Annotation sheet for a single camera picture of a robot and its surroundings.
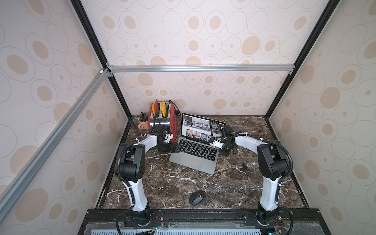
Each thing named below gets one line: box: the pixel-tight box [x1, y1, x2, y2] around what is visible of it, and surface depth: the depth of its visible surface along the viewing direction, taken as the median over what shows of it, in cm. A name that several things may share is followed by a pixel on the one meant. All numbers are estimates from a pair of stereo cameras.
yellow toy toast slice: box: [161, 101, 167, 118], surface depth 99 cm
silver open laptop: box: [168, 112, 219, 175], surface depth 99 cm
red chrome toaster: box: [147, 99, 177, 142], surface depth 98 cm
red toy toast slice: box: [154, 98, 159, 113], surface depth 98 cm
